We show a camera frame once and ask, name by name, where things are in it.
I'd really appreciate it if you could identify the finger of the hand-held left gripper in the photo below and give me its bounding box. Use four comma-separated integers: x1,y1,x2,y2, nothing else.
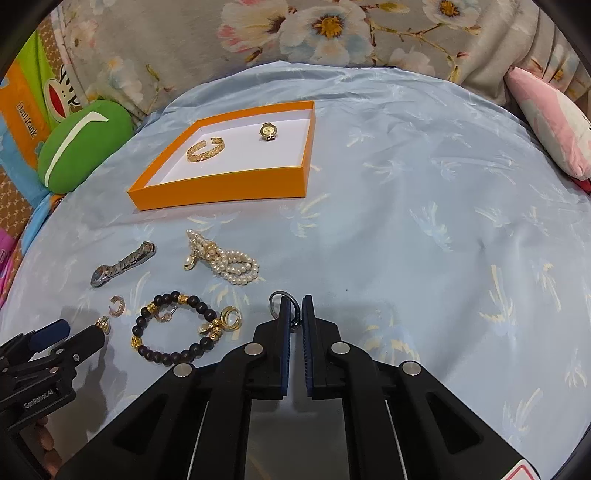
0,320,71,366
28,329,107,377

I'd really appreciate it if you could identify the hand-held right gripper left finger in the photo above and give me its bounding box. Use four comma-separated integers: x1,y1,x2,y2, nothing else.
55,295,293,480

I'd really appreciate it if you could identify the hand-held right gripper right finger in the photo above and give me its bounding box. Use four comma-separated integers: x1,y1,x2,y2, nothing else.
302,295,546,480

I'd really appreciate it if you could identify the silver ring with chain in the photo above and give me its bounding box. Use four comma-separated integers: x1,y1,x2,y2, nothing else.
269,290,302,333

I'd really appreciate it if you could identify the orange jewelry box tray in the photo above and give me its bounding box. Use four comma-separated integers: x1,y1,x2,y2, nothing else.
127,100,317,212

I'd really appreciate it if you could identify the person's left hand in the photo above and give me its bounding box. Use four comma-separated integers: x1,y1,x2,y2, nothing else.
34,414,64,474

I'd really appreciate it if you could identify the gold hoop earring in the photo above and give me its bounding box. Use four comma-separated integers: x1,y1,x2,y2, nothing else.
219,305,244,331

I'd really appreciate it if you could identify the silver metal wristwatch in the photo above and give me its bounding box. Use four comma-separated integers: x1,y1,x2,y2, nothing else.
90,241,157,289

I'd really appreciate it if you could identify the light blue bed sheet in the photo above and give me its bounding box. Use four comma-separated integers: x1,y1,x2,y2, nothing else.
0,60,591,480

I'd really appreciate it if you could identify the green plush pillow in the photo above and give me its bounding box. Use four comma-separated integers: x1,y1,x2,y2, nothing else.
37,99,136,194

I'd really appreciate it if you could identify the gold braided bangle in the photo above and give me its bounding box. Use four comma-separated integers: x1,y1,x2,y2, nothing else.
185,136,226,164

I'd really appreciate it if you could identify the colourful cartoon printed cloth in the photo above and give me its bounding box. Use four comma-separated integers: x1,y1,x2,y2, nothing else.
0,21,139,319

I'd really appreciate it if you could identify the grey floral blanket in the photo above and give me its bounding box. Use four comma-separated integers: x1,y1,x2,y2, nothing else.
51,0,591,121

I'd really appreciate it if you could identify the pink plush pillow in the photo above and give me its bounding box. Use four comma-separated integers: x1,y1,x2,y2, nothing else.
503,65,591,181

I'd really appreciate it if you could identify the black bead bracelet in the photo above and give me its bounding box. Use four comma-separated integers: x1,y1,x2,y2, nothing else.
131,290,221,366

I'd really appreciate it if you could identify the white pearl necklace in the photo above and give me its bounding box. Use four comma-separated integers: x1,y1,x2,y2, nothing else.
185,229,260,286

